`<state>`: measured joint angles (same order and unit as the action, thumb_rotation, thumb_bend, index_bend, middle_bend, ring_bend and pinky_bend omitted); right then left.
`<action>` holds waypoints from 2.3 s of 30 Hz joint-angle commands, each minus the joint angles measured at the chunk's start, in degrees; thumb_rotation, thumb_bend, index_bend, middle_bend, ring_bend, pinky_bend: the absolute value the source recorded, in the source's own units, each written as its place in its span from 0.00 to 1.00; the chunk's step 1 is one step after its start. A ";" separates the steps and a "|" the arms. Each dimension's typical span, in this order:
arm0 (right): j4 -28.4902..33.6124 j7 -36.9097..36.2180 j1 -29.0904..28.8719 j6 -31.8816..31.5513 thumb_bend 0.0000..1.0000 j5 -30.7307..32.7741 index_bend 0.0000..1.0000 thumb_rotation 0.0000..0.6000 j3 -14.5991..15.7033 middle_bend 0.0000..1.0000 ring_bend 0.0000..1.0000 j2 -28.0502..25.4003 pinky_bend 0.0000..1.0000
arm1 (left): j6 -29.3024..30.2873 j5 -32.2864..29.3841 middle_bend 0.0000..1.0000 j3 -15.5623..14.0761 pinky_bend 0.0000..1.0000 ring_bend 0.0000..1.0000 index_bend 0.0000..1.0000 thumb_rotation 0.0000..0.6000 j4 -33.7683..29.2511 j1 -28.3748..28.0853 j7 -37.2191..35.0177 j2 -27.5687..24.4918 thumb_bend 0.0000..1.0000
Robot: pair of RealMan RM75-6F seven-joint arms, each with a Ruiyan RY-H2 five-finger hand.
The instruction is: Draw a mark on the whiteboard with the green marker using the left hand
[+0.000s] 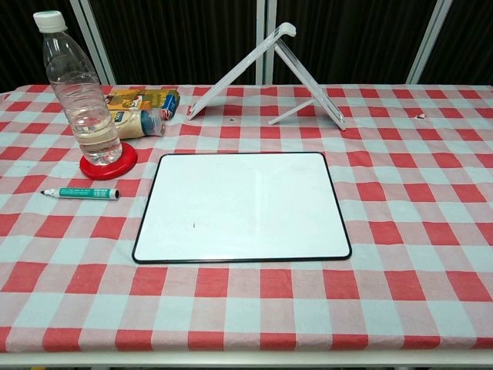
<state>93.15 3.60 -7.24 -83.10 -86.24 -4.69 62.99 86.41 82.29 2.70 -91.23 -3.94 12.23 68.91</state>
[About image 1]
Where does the green whiteboard marker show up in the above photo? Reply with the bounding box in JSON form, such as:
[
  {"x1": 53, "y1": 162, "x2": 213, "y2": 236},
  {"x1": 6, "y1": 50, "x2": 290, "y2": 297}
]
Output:
[{"x1": 40, "y1": 187, "x2": 121, "y2": 202}]

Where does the white board with black rim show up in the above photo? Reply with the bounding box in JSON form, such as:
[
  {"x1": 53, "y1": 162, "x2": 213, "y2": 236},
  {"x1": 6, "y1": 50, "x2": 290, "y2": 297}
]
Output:
[{"x1": 132, "y1": 152, "x2": 353, "y2": 265}]

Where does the white folding laptop stand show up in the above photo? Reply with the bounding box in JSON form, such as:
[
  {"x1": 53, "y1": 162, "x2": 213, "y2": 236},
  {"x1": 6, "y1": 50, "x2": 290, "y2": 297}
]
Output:
[{"x1": 187, "y1": 22, "x2": 347, "y2": 132}]

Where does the red white checkered tablecloth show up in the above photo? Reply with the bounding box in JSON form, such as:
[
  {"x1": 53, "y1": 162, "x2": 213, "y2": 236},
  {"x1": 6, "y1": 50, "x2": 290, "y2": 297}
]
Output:
[{"x1": 0, "y1": 83, "x2": 493, "y2": 352}]

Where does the beige jar with blue cap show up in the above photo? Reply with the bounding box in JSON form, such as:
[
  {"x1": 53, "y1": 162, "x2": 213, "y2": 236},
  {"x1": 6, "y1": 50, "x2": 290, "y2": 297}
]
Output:
[{"x1": 109, "y1": 107, "x2": 167, "y2": 139}]

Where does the yellow snack box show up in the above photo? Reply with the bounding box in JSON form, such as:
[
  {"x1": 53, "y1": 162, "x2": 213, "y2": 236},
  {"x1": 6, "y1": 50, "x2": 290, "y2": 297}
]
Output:
[{"x1": 103, "y1": 87, "x2": 181, "y2": 121}]

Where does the red round coaster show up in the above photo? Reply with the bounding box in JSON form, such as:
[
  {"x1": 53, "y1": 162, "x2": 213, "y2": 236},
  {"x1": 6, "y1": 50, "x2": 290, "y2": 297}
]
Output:
[{"x1": 79, "y1": 141, "x2": 139, "y2": 180}]

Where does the clear plastic water bottle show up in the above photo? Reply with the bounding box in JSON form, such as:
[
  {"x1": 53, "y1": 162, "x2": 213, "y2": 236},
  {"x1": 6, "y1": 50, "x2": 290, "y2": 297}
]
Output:
[{"x1": 32, "y1": 10, "x2": 124, "y2": 167}]

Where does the dark partition panel white frame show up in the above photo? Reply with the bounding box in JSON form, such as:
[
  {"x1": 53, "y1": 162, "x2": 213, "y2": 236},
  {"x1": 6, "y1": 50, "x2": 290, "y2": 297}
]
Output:
[
  {"x1": 0, "y1": 0, "x2": 102, "y2": 93},
  {"x1": 406, "y1": 0, "x2": 493, "y2": 85},
  {"x1": 79, "y1": 0, "x2": 267, "y2": 86},
  {"x1": 265, "y1": 0, "x2": 444, "y2": 85}
]

